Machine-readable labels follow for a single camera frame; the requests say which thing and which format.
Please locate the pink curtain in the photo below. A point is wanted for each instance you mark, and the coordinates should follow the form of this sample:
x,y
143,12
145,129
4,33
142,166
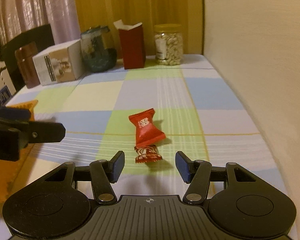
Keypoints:
x,y
17,16

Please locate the large red candy packet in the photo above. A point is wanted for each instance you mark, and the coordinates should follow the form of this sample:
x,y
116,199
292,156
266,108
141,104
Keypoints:
x,y
146,132

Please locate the dark red open box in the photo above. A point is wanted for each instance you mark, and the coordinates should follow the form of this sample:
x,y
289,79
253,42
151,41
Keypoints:
x,y
132,44

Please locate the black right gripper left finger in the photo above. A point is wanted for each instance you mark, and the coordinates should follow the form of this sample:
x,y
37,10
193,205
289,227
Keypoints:
x,y
104,173

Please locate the black appliance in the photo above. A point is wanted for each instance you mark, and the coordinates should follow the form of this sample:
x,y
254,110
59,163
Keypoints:
x,y
34,40

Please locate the small dark red candy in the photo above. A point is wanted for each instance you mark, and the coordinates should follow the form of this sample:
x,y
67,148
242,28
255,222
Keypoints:
x,y
147,154

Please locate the white wooden chair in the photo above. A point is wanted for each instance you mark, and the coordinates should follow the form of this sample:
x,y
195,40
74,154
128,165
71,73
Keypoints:
x,y
5,79

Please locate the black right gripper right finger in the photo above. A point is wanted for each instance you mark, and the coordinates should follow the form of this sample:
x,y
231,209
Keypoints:
x,y
196,174

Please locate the brown metal canister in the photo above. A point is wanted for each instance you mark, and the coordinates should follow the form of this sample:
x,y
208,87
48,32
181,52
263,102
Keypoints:
x,y
27,64

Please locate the yellow curtain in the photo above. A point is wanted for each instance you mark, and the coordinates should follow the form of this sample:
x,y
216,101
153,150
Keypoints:
x,y
188,13

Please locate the orange plastic tray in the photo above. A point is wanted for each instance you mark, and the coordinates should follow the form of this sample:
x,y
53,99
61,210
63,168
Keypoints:
x,y
9,170

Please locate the green glass jar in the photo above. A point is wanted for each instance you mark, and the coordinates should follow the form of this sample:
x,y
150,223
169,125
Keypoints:
x,y
98,49

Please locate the white product box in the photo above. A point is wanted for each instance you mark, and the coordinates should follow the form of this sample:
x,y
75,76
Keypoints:
x,y
59,63

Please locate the blue milk carton box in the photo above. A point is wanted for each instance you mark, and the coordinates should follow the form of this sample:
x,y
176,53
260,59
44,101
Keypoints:
x,y
5,95

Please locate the checkered tablecloth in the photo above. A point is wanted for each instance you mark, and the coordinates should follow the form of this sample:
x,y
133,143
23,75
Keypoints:
x,y
194,107

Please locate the clear jar of nuts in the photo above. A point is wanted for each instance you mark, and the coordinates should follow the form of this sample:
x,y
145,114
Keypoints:
x,y
168,44

